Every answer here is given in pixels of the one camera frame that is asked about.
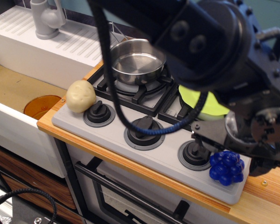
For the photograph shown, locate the left black burner grate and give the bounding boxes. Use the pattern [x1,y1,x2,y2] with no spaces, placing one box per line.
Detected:
[87,64,177,117]

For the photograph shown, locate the grey toy stove top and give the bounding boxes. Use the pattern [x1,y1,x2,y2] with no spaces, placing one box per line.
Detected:
[51,54,252,205]

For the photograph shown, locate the blue blueberry cluster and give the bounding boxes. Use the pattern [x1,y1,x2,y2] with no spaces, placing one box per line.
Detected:
[209,151,245,186]

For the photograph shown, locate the grey toy faucet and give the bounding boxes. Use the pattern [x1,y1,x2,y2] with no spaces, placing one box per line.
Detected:
[30,0,66,40]

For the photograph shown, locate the black stove knob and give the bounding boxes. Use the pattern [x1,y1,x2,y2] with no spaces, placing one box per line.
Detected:
[83,100,115,128]
[124,116,165,151]
[178,140,211,171]

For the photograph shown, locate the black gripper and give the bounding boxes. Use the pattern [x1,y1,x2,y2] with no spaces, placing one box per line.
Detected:
[191,111,280,176]

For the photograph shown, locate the wood grain drawer front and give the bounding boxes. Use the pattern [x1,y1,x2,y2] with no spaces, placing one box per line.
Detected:
[0,146,84,224]

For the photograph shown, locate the lime green plate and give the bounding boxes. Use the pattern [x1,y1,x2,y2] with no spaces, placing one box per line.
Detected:
[179,85,230,116]

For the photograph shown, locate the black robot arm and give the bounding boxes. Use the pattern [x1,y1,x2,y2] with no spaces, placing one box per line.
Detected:
[88,0,280,176]

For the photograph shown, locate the left black stove knob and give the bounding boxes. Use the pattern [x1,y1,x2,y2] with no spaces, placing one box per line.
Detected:
[83,100,115,128]

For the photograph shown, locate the left teal wall cabinet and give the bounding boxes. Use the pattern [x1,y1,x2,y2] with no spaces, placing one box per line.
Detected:
[61,0,96,26]

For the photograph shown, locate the right black stove knob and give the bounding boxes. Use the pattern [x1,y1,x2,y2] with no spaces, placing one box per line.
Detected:
[178,140,211,171]

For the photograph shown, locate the orange plastic cup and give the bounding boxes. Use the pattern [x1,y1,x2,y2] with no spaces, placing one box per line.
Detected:
[23,95,61,120]

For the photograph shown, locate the white toy sink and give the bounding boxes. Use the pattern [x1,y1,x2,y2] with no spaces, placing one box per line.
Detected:
[0,6,101,178]

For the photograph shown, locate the black oven door handle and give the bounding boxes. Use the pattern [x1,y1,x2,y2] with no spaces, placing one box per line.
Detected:
[75,161,189,224]

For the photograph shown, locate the black burner grate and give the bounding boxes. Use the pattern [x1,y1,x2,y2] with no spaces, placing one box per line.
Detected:
[87,64,177,117]
[157,86,193,125]

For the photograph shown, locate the stainless steel pot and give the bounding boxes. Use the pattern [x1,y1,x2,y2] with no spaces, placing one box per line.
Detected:
[110,38,167,85]

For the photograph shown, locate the right black burner grate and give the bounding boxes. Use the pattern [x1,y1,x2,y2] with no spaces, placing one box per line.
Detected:
[157,86,193,125]

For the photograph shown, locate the beige toy potato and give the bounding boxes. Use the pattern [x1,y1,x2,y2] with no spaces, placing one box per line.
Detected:
[66,80,96,113]

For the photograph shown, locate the middle black stove knob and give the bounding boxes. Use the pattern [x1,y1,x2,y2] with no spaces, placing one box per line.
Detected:
[124,116,165,151]

